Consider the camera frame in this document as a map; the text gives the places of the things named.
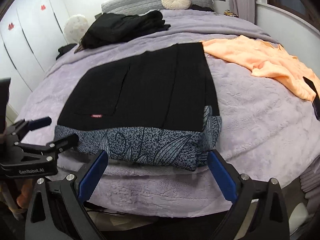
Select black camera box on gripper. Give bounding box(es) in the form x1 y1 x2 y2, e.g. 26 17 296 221
0 78 11 134

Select white wardrobe with red stickers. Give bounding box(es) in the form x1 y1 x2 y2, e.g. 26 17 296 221
0 0 71 93

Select black clothes pile beside bed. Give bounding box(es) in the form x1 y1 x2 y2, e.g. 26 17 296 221
56 43 78 60

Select person's left hand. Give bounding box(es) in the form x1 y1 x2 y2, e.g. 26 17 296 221
16 178 34 209

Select round cream pleated cushion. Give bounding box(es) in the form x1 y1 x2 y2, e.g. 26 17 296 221
161 0 191 10

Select grey quilted headboard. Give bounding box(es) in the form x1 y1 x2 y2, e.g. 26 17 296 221
101 0 215 16

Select black folded garment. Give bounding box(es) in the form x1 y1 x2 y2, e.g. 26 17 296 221
80 10 171 49

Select black and grey patterned pants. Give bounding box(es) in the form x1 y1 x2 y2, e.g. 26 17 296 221
55 43 222 171

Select orange peach garment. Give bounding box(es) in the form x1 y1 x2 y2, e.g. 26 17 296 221
202 35 319 102

